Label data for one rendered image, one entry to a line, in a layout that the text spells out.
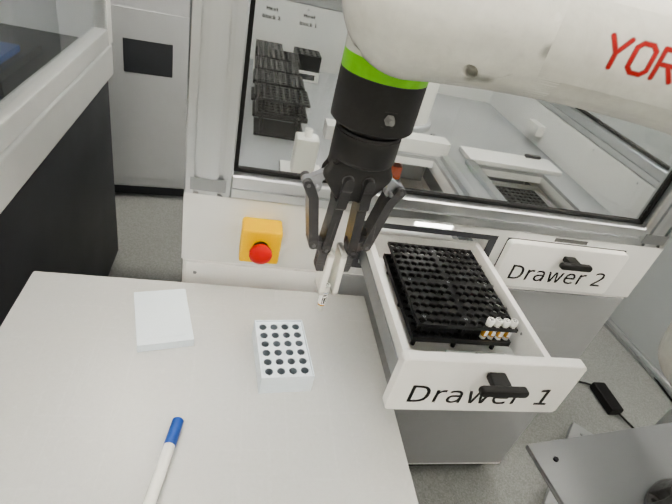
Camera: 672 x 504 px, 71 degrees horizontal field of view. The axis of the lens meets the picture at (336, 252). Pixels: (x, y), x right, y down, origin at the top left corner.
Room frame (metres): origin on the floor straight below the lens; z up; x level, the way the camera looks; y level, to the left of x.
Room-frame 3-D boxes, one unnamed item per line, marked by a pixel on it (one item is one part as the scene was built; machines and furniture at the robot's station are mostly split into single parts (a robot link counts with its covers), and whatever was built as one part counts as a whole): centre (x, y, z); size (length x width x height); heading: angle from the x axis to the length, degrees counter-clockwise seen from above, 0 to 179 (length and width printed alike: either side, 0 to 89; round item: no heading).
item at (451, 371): (0.50, -0.26, 0.87); 0.29 x 0.02 x 0.11; 106
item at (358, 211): (0.52, -0.01, 1.09); 0.04 x 0.01 x 0.11; 22
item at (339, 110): (0.51, 0.00, 1.23); 0.12 x 0.09 x 0.06; 22
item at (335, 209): (0.50, 0.01, 1.09); 0.04 x 0.01 x 0.11; 22
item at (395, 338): (0.71, -0.20, 0.86); 0.40 x 0.26 x 0.06; 16
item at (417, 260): (0.70, -0.21, 0.87); 0.22 x 0.18 x 0.06; 16
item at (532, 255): (0.90, -0.48, 0.87); 0.29 x 0.02 x 0.11; 106
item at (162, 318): (0.56, 0.26, 0.77); 0.13 x 0.09 x 0.02; 29
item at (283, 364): (0.54, 0.04, 0.78); 0.12 x 0.08 x 0.04; 22
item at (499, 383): (0.48, -0.27, 0.91); 0.07 x 0.04 x 0.01; 106
